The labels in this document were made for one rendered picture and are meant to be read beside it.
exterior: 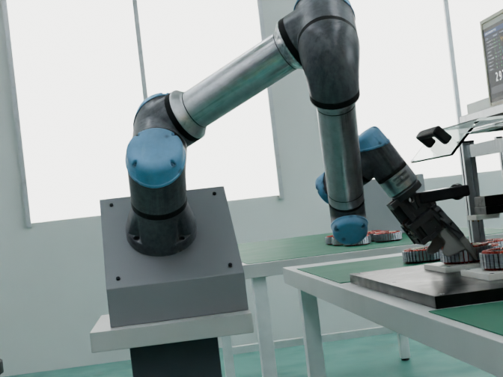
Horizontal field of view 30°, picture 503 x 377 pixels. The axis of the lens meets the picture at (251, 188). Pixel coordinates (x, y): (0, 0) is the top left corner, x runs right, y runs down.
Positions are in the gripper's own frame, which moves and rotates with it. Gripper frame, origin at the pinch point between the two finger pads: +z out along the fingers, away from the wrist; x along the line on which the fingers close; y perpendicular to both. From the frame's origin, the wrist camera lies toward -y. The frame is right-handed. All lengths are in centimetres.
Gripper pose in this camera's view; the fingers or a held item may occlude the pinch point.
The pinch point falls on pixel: (467, 255)
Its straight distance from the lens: 211.8
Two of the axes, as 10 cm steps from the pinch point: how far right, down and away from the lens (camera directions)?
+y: -7.8, 6.1, -1.2
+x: 1.2, -0.3, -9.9
